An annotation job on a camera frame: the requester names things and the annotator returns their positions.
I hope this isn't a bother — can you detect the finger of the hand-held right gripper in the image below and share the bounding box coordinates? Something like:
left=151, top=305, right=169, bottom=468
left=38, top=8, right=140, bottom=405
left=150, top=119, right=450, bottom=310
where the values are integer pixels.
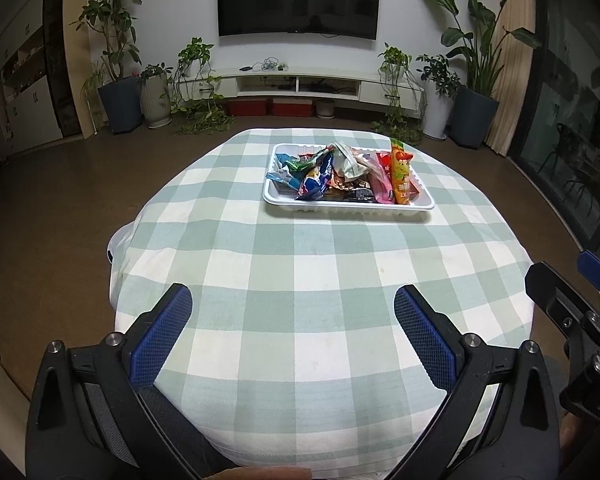
left=577, top=250, right=600, bottom=306
left=525, top=261, right=600, bottom=356

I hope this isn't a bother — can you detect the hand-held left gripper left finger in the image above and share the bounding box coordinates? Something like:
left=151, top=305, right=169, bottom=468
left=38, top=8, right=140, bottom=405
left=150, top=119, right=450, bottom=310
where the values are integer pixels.
left=25, top=283, right=203, bottom=480

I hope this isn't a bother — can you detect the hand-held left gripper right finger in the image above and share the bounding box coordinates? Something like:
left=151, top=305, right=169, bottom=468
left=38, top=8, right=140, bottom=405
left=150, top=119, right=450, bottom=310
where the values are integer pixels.
left=390, top=285, right=561, bottom=480

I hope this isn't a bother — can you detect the white plastic tray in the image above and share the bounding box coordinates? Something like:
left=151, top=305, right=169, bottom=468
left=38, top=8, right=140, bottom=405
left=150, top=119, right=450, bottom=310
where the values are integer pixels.
left=262, top=142, right=436, bottom=219

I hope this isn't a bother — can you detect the pink snack packet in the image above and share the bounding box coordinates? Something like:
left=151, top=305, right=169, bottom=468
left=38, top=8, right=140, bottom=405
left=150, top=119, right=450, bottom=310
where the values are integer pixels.
left=369, top=155, right=397, bottom=206

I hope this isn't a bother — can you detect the black snack packet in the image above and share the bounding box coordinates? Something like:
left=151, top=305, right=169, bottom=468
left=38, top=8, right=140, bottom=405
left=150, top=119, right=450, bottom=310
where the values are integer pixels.
left=329, top=184, right=377, bottom=204

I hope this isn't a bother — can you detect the orange snack packet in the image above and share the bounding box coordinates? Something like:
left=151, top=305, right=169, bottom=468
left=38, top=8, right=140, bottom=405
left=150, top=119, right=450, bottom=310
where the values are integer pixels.
left=390, top=137, right=416, bottom=206

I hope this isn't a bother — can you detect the beige snack packet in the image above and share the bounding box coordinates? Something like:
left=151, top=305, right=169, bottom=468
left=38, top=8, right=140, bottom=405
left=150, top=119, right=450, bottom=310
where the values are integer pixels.
left=331, top=141, right=369, bottom=182

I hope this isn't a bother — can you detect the dark blue snack packet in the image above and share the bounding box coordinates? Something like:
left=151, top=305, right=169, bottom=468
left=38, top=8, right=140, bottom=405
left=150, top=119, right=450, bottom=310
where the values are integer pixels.
left=295, top=147, right=337, bottom=202

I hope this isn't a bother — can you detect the light blue snack packet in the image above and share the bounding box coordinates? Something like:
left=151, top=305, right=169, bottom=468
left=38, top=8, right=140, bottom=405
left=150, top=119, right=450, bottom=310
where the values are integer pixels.
left=265, top=152, right=302, bottom=192

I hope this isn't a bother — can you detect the person's right hand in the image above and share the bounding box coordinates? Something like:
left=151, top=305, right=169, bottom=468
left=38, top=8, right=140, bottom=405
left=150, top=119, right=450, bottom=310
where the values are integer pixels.
left=560, top=407, right=599, bottom=480

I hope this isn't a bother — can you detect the person's left hand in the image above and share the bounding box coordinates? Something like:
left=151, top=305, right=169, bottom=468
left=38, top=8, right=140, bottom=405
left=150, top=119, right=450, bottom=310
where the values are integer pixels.
left=205, top=466, right=313, bottom=480

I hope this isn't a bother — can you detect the person's right leg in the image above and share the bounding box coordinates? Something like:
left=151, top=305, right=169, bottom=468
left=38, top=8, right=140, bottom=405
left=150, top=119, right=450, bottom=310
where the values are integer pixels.
left=544, top=355, right=572, bottom=461

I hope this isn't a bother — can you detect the white round table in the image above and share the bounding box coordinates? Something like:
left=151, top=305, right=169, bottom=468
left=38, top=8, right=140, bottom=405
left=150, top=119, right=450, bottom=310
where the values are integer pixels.
left=106, top=221, right=136, bottom=266

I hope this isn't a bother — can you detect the green checked tablecloth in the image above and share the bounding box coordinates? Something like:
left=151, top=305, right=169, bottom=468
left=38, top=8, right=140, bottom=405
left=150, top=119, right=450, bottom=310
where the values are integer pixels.
left=109, top=127, right=536, bottom=478

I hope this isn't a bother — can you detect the glass sliding door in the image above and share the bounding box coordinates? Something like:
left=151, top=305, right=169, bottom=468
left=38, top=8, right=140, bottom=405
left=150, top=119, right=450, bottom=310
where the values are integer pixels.
left=510, top=0, right=600, bottom=261

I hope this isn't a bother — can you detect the large-leaf plant in dark pot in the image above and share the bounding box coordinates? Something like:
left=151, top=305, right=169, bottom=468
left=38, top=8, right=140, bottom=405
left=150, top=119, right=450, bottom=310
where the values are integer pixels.
left=414, top=0, right=543, bottom=150

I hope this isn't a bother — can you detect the beige curtain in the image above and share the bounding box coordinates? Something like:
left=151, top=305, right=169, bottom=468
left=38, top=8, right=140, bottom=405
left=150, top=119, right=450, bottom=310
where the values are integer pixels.
left=485, top=0, right=537, bottom=157

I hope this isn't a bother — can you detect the plant in tall white pot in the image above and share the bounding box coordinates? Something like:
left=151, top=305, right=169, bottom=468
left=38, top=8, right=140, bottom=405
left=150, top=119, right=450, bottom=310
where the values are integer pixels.
left=415, top=54, right=463, bottom=141

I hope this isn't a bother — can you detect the tall tree in blue pot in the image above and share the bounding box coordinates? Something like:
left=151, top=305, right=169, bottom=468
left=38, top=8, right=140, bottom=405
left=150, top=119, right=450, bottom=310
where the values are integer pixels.
left=70, top=0, right=144, bottom=135

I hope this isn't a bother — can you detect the plant in white ribbed pot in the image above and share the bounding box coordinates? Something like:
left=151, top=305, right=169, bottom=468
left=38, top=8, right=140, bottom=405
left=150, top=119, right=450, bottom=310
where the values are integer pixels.
left=139, top=62, right=173, bottom=128

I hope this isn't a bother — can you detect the red storage box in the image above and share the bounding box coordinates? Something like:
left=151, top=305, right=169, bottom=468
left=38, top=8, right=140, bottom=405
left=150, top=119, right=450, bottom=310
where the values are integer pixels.
left=227, top=98, right=267, bottom=117
left=272, top=99, right=314, bottom=117

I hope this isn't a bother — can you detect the slim grassy plant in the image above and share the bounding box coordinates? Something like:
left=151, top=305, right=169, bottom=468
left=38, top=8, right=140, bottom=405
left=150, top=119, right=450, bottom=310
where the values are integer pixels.
left=80, top=62, right=106, bottom=136

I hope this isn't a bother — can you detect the trailing pothos plant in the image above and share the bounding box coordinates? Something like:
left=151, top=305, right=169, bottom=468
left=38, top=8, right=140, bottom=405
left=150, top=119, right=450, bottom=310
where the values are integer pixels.
left=170, top=37, right=236, bottom=136
left=370, top=42, right=427, bottom=147

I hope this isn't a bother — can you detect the white TV cabinet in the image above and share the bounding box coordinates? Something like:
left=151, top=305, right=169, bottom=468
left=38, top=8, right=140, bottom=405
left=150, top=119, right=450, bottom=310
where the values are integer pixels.
left=175, top=65, right=426, bottom=116

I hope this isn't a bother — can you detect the white wall cabinet unit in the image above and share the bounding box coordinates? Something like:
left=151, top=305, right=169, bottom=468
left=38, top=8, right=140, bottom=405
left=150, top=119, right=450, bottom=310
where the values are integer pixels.
left=0, top=0, right=88, bottom=161

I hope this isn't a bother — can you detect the tangle of cables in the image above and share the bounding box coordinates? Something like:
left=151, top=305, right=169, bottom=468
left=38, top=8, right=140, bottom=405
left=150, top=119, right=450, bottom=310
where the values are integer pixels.
left=239, top=57, right=290, bottom=72

